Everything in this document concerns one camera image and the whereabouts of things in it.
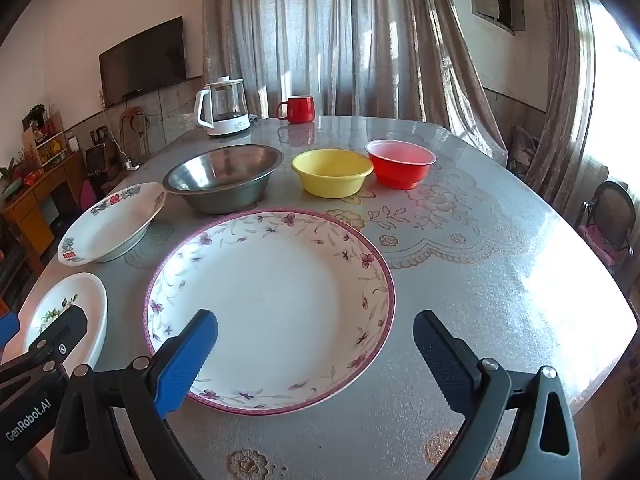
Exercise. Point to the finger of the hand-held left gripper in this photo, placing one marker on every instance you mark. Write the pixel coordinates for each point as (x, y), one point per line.
(60, 332)
(7, 329)

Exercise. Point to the white power strip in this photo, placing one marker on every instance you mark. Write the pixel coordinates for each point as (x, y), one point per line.
(132, 164)

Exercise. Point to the yellow plastic bowl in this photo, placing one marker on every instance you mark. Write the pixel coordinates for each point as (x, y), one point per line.
(332, 180)

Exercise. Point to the small white box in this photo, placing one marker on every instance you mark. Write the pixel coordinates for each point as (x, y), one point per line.
(73, 142)

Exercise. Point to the small white rose plate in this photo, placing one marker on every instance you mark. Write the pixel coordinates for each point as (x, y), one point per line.
(95, 295)

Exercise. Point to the small wooden shelf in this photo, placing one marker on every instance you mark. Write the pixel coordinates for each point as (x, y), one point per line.
(45, 145)

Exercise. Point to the green plant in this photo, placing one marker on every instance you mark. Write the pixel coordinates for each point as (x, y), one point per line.
(10, 180)

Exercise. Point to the wooden chair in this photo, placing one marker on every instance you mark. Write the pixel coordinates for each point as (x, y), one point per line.
(131, 112)

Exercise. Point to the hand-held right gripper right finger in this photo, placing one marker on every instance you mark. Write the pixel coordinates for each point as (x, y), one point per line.
(440, 360)

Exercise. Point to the red plastic bowl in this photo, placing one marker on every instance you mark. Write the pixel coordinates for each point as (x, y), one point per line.
(400, 172)

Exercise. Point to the black flat television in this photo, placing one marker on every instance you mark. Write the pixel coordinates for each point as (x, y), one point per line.
(142, 65)

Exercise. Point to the large purple floral rim plate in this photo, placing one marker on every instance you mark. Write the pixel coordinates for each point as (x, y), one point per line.
(280, 300)

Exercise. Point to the grey patterned bag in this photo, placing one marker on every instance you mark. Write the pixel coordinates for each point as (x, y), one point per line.
(522, 147)

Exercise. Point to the white glass kettle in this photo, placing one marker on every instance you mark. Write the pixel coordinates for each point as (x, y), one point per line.
(225, 120)

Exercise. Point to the white plate red blue print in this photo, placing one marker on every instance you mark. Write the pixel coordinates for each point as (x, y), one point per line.
(110, 230)

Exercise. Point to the red mug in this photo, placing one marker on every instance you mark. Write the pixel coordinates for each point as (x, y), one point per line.
(300, 110)

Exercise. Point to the dark speaker box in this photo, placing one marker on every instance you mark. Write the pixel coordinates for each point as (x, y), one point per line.
(97, 160)

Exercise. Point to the pink chair cushion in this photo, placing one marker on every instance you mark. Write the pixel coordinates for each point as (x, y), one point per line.
(597, 242)

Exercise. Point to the stainless steel bowl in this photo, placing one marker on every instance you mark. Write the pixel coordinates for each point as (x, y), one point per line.
(225, 195)

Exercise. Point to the orange wooden cabinet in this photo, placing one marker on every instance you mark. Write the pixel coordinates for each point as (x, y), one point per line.
(30, 210)

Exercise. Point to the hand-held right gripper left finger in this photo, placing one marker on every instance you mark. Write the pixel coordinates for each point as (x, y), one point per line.
(185, 355)

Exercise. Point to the red box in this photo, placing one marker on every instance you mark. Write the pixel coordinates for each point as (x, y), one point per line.
(35, 177)

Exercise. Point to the narrow beige curtain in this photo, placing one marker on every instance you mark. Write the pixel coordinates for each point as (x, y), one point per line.
(565, 110)

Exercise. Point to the wide beige curtain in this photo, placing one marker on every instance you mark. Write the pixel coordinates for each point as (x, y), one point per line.
(350, 35)

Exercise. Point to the black round-back chair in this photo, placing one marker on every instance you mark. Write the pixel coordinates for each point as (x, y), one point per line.
(612, 205)

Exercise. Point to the pink bag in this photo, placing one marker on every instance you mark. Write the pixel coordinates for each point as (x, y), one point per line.
(88, 192)

